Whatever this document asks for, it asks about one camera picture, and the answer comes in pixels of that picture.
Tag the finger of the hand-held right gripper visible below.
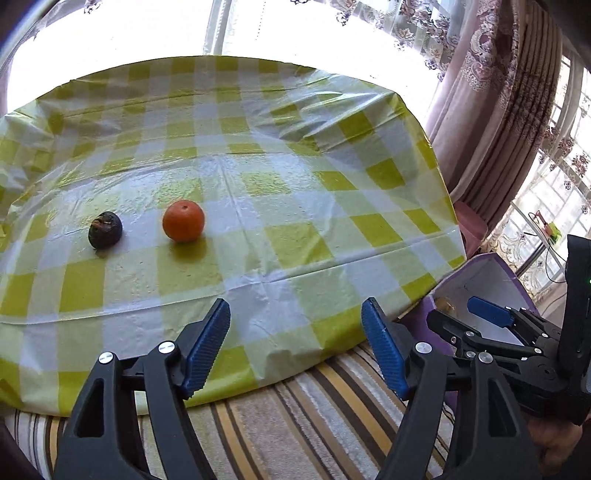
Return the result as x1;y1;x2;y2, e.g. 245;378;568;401
427;308;539;366
467;296;561;344

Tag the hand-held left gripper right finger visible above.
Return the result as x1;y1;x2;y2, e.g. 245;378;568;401
361;298;543;480

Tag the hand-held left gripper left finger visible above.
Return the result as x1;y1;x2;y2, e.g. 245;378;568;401
52;298;232;480

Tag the purple box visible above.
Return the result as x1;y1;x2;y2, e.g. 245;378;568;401
392;251;541;361

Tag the orange tangerine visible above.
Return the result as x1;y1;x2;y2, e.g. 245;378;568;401
163;199;205;243

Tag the dark purple round fruit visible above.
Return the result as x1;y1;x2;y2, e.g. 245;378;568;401
88;211;123;250

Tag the striped brown yellow towel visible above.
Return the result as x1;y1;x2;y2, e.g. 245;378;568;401
4;342;458;480

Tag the floral lace curtain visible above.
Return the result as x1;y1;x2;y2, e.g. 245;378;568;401
323;0;591;305

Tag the yellow white checked plastic tablecloth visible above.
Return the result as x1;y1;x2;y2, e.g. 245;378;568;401
0;55;467;416

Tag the pink curtain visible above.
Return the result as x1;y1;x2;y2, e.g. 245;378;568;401
425;0;571;232

